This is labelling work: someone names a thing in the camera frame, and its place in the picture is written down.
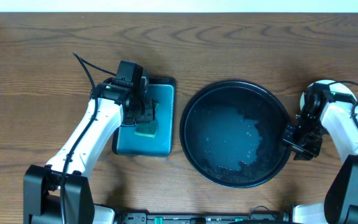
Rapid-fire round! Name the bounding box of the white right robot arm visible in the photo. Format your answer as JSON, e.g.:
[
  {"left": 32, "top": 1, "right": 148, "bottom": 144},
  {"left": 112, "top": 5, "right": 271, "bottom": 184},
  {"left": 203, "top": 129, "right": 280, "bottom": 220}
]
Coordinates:
[{"left": 283, "top": 80, "right": 358, "bottom": 223}]

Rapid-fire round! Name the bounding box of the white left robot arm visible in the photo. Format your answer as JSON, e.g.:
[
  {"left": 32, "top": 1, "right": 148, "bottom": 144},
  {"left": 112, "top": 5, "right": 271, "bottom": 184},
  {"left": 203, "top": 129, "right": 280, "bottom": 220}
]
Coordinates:
[{"left": 23, "top": 77, "right": 154, "bottom": 223}]

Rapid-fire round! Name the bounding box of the black rectangular water tray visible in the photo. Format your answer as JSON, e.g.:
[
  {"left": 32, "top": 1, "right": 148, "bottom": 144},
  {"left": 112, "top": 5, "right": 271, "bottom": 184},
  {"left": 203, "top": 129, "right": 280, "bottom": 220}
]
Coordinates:
[{"left": 112, "top": 78, "right": 176, "bottom": 157}]

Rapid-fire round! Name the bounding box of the round black tray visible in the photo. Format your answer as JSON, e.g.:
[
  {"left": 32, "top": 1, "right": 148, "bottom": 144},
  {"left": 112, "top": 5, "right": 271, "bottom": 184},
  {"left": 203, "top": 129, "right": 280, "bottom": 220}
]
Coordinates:
[{"left": 180, "top": 80, "right": 291, "bottom": 189}]

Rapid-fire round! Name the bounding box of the mint plate with scribble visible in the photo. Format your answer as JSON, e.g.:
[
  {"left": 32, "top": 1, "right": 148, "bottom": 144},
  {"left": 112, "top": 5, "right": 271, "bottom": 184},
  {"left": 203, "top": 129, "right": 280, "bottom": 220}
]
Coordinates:
[{"left": 300, "top": 80, "right": 357, "bottom": 114}]

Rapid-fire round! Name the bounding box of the green scouring sponge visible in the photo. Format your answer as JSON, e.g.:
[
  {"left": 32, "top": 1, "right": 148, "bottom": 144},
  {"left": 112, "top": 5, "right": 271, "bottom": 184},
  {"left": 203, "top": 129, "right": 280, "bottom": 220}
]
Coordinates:
[{"left": 134, "top": 102, "right": 158, "bottom": 138}]

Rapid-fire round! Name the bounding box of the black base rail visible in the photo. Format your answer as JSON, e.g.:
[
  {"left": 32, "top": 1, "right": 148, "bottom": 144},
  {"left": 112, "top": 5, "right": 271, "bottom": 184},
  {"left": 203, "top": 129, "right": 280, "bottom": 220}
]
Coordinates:
[{"left": 112, "top": 206, "right": 293, "bottom": 224}]

